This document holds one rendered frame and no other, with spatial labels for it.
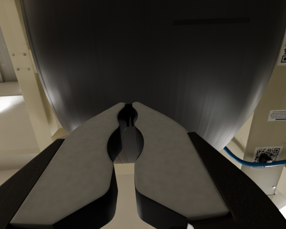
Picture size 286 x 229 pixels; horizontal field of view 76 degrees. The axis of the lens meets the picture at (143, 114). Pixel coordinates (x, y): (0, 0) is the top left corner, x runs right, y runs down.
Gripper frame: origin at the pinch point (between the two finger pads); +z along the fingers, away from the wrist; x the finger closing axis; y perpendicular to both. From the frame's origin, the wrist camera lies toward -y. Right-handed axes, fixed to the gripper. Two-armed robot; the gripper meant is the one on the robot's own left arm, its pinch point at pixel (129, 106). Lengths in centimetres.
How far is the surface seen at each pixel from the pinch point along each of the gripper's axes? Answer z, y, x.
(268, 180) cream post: 25, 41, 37
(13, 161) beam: 264, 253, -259
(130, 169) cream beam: 49, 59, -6
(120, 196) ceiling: 182, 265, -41
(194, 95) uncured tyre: 8.1, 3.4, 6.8
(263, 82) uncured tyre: 10.2, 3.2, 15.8
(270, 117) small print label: 27.3, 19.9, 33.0
